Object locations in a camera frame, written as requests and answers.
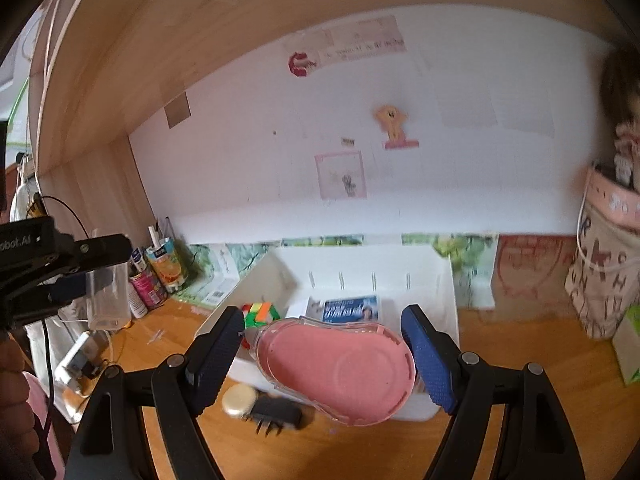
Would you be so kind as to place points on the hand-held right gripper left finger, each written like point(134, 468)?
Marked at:
point(217, 360)

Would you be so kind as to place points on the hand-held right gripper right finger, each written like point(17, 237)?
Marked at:
point(427, 360)

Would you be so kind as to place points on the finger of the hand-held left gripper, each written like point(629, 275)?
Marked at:
point(100, 252)
point(67, 287)

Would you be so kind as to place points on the clear plastic case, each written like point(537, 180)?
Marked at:
point(109, 300)

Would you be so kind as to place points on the white plastic bin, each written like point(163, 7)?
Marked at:
point(440, 310)

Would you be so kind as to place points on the multicoloured puzzle cube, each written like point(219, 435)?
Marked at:
point(260, 312)

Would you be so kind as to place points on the blue printed box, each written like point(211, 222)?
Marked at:
point(350, 308)

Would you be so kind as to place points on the pink plastic case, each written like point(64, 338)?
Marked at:
point(335, 375)

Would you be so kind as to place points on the person's left hand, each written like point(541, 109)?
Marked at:
point(11, 390)

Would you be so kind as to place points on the gold round compact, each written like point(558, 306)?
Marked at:
point(240, 400)

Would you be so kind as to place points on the red can pen holder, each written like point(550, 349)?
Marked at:
point(150, 287)

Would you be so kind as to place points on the white power strip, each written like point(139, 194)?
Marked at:
point(75, 360)

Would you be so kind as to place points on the black power adapter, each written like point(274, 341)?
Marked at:
point(275, 415)

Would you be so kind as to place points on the white barcode box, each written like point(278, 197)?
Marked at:
point(227, 275)

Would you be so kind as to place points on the green grape printed mat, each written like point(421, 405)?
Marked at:
point(465, 255)

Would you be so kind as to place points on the brown drawing paper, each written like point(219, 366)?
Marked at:
point(532, 270)

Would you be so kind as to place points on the taped paper patch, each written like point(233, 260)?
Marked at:
point(178, 110)

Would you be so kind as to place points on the beige printed bag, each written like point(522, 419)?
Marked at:
point(600, 280)

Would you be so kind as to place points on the wooden desk hutch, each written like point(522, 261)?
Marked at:
point(150, 60)

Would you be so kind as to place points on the green tissue pack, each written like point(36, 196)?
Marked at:
point(629, 345)

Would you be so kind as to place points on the pink square sticker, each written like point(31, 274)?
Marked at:
point(340, 174)

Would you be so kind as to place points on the yellow duck sticker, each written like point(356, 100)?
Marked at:
point(395, 125)

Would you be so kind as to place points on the pink pencil case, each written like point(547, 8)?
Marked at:
point(617, 200)

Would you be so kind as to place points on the pale paper strip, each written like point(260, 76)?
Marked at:
point(360, 40)

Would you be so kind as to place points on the brown-haired rag doll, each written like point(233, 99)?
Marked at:
point(622, 90)

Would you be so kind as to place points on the red wall sticker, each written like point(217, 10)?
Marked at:
point(300, 64)

